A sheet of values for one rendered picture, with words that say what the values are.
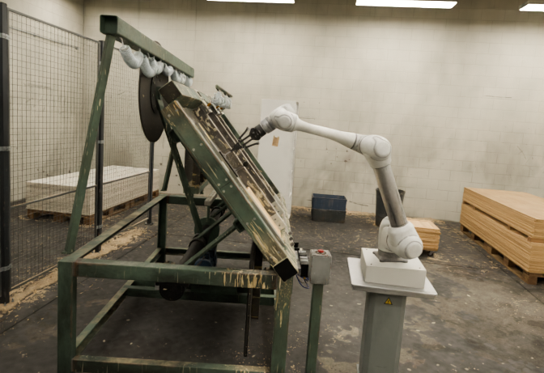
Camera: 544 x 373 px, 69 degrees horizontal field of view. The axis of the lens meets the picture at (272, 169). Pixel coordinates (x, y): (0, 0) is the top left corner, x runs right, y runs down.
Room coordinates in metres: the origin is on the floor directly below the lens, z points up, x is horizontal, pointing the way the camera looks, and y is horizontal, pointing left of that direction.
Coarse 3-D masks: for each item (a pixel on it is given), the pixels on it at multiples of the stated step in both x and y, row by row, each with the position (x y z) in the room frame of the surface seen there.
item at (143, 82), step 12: (144, 84) 2.93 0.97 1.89; (156, 84) 3.21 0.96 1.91; (144, 96) 2.94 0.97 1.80; (156, 96) 3.19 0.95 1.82; (144, 108) 2.95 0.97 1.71; (156, 108) 3.23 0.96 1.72; (144, 120) 2.96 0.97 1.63; (156, 120) 3.27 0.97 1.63; (144, 132) 2.98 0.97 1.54; (156, 132) 3.29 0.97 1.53
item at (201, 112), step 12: (204, 108) 2.86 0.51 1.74; (204, 120) 2.85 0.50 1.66; (216, 132) 2.85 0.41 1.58; (216, 144) 2.85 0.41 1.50; (228, 144) 2.89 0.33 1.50; (228, 156) 2.86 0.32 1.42; (240, 168) 2.86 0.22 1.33; (252, 180) 2.86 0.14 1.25; (264, 204) 2.86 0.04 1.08; (276, 216) 2.86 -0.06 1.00
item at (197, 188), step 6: (192, 108) 3.74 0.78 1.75; (186, 156) 3.81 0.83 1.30; (186, 162) 3.82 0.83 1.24; (192, 162) 4.11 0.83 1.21; (186, 168) 3.83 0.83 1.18; (192, 168) 4.12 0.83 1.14; (198, 168) 3.80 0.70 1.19; (186, 174) 3.85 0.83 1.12; (192, 174) 4.14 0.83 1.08; (198, 174) 3.80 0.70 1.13; (192, 180) 3.80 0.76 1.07; (198, 180) 3.80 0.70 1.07; (204, 180) 4.14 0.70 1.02; (192, 186) 3.75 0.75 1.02; (198, 186) 3.78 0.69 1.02; (204, 186) 4.07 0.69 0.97; (192, 192) 3.74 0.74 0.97; (198, 192) 3.74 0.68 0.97
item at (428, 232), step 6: (414, 222) 5.61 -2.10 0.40; (420, 222) 5.64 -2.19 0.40; (426, 222) 5.66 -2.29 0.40; (420, 228) 5.29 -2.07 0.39; (426, 228) 5.28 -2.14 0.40; (432, 228) 5.28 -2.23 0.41; (438, 228) 5.30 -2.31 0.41; (420, 234) 5.28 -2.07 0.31; (426, 234) 5.27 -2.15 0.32; (432, 234) 5.26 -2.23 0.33; (438, 234) 5.25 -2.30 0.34; (426, 240) 5.27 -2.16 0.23; (432, 240) 5.26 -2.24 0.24; (438, 240) 5.25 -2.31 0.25; (426, 246) 5.28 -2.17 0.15; (432, 246) 5.27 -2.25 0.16; (432, 252) 5.30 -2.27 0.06
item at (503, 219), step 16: (464, 192) 6.93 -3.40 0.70; (480, 192) 6.47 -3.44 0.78; (496, 192) 6.60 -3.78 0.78; (512, 192) 6.74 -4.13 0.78; (464, 208) 6.80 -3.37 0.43; (480, 208) 6.12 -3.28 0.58; (496, 208) 5.58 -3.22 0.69; (512, 208) 5.16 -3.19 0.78; (528, 208) 5.25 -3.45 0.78; (464, 224) 6.71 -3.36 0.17; (480, 224) 6.05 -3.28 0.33; (496, 224) 5.48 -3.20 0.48; (512, 224) 5.03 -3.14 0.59; (528, 224) 4.68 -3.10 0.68; (496, 240) 5.42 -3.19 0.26; (512, 240) 4.99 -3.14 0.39; (528, 240) 4.60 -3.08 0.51; (496, 256) 5.45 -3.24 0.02; (512, 256) 4.92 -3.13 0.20; (528, 256) 4.56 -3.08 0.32; (512, 272) 4.90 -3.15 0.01; (528, 272) 4.55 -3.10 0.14
